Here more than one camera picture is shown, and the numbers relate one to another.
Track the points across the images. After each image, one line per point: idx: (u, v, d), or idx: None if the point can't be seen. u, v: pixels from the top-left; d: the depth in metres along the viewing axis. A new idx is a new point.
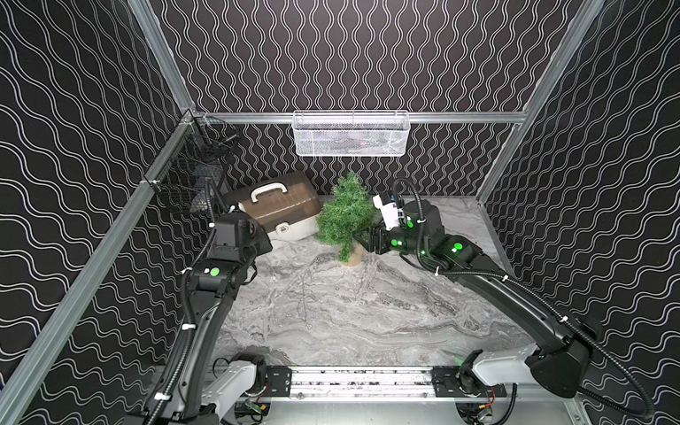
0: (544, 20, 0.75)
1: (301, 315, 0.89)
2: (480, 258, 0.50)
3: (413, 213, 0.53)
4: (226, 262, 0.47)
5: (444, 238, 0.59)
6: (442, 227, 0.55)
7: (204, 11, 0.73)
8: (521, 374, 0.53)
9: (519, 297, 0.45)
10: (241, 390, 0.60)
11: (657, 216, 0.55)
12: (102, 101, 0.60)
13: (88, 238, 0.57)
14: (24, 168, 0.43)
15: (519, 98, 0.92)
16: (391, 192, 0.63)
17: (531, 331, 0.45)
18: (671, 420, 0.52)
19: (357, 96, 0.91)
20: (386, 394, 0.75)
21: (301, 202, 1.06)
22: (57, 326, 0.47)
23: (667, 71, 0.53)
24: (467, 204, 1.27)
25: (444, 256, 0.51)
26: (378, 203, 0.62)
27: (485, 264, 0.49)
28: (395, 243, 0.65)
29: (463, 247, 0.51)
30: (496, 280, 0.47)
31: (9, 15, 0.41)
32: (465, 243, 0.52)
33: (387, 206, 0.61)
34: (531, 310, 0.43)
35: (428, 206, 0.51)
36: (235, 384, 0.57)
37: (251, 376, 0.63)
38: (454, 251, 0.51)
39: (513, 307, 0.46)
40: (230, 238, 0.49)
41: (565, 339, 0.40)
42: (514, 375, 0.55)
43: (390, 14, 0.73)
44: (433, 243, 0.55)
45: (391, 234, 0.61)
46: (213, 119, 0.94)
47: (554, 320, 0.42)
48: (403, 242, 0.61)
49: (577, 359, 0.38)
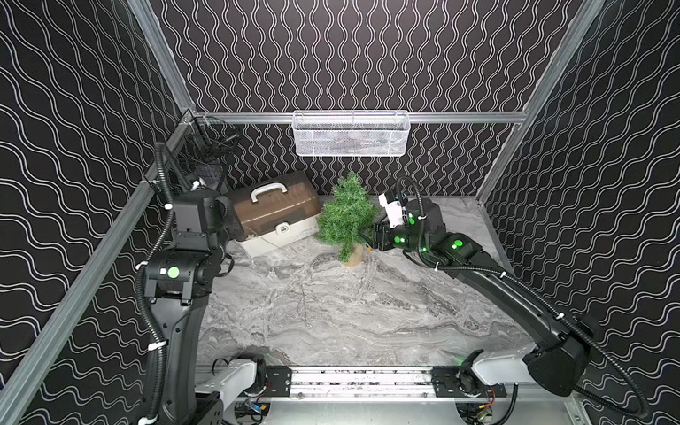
0: (545, 21, 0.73)
1: (301, 316, 0.89)
2: (480, 256, 0.50)
3: (415, 211, 0.55)
4: (192, 253, 0.36)
5: (445, 235, 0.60)
6: (443, 225, 0.56)
7: (204, 11, 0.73)
8: (521, 372, 0.52)
9: (515, 293, 0.45)
10: (241, 387, 0.59)
11: (657, 216, 0.55)
12: (102, 101, 0.60)
13: (88, 238, 0.57)
14: (24, 169, 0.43)
15: (519, 98, 0.92)
16: (395, 191, 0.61)
17: (527, 326, 0.46)
18: (671, 419, 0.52)
19: (357, 96, 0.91)
20: (386, 393, 0.75)
21: (301, 201, 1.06)
22: (57, 325, 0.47)
23: (667, 71, 0.53)
24: (467, 204, 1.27)
25: (445, 253, 0.52)
26: (382, 201, 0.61)
27: (485, 261, 0.50)
28: (397, 239, 0.63)
29: (463, 243, 0.52)
30: (493, 276, 0.48)
31: (8, 15, 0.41)
32: (465, 242, 0.53)
33: (391, 205, 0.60)
34: (529, 306, 0.44)
35: (428, 204, 0.53)
36: (238, 377, 0.58)
37: (251, 372, 0.64)
38: (455, 249, 0.52)
39: (511, 303, 0.46)
40: (194, 222, 0.39)
41: (560, 336, 0.41)
42: (514, 374, 0.54)
43: (391, 14, 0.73)
44: (433, 239, 0.56)
45: (393, 231, 0.63)
46: (213, 119, 0.94)
47: (551, 316, 0.42)
48: (405, 238, 0.63)
49: (573, 354, 0.39)
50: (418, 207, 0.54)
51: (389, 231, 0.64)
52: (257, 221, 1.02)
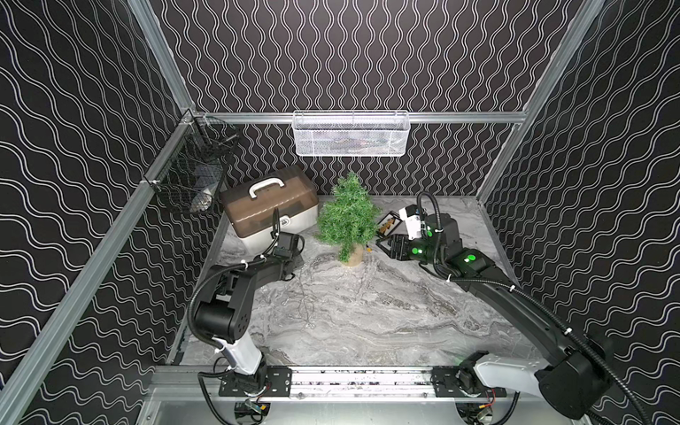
0: (545, 21, 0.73)
1: (301, 316, 0.89)
2: (490, 271, 0.52)
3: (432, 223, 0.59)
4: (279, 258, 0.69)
5: (460, 250, 0.61)
6: (459, 240, 0.59)
7: (204, 11, 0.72)
8: (517, 374, 0.53)
9: (524, 307, 0.46)
10: (249, 355, 0.62)
11: (657, 216, 0.55)
12: (102, 101, 0.60)
13: (88, 238, 0.57)
14: (24, 168, 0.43)
15: (519, 98, 0.92)
16: (413, 205, 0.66)
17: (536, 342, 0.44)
18: (671, 420, 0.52)
19: (357, 96, 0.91)
20: (386, 393, 0.75)
21: (298, 193, 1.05)
22: (57, 325, 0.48)
23: (667, 71, 0.53)
24: (467, 204, 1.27)
25: (458, 266, 0.56)
26: (403, 214, 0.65)
27: (495, 274, 0.52)
28: (416, 251, 0.66)
29: (475, 258, 0.55)
30: (502, 289, 0.50)
31: (8, 14, 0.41)
32: (478, 256, 0.56)
33: (410, 219, 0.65)
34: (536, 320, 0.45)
35: (447, 218, 0.57)
36: (250, 352, 0.62)
37: (254, 363, 0.64)
38: (467, 261, 0.55)
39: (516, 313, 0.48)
40: (284, 243, 0.77)
41: (567, 351, 0.41)
42: (516, 383, 0.55)
43: (390, 14, 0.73)
44: (449, 252, 0.59)
45: (413, 243, 0.67)
46: (213, 119, 0.94)
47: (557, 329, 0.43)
48: (422, 250, 0.66)
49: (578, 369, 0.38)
50: (436, 219, 0.58)
51: (406, 243, 0.68)
52: (255, 217, 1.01)
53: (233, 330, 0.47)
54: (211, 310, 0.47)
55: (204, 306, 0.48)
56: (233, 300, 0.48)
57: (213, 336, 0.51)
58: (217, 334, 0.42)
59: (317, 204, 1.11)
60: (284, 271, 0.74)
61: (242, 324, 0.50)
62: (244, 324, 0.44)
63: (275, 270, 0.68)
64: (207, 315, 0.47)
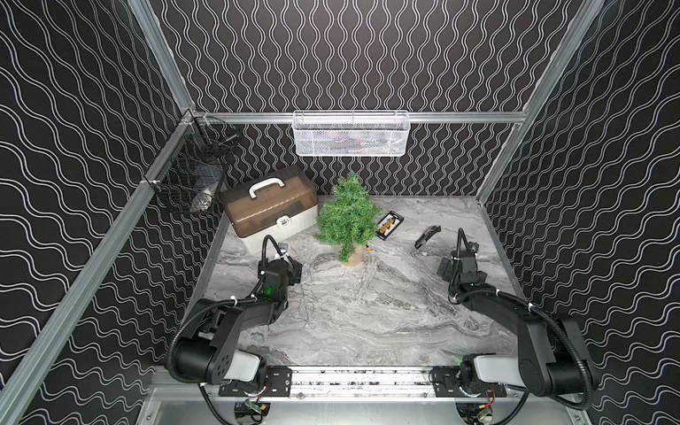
0: (544, 20, 0.75)
1: (301, 316, 0.89)
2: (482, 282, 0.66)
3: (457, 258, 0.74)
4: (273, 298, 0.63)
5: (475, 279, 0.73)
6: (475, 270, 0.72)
7: (204, 11, 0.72)
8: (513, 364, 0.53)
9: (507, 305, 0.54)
10: (246, 368, 0.61)
11: (657, 216, 0.55)
12: (102, 101, 0.60)
13: (88, 238, 0.57)
14: (24, 169, 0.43)
15: (519, 98, 0.92)
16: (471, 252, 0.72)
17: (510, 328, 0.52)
18: (671, 420, 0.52)
19: (357, 96, 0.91)
20: (386, 393, 0.75)
21: (298, 194, 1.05)
22: (57, 325, 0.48)
23: (667, 72, 0.53)
24: (467, 204, 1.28)
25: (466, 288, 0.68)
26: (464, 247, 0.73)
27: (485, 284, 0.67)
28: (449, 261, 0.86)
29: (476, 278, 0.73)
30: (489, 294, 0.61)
31: (9, 15, 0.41)
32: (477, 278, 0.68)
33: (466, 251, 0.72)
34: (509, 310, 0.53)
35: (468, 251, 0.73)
36: (242, 367, 0.59)
37: (251, 370, 0.63)
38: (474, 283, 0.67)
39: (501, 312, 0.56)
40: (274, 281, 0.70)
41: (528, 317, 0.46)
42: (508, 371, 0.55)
43: (391, 14, 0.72)
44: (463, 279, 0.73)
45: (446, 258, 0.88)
46: (213, 119, 0.94)
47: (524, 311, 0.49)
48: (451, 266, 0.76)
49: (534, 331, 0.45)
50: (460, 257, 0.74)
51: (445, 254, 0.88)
52: (257, 218, 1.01)
53: (210, 372, 0.42)
54: (188, 348, 0.43)
55: (181, 343, 0.44)
56: (214, 339, 0.44)
57: (189, 374, 0.42)
58: (193, 373, 0.42)
59: (317, 204, 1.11)
60: (273, 314, 0.68)
61: (221, 367, 0.45)
62: (224, 366, 0.46)
63: (265, 313, 0.64)
64: (184, 354, 0.43)
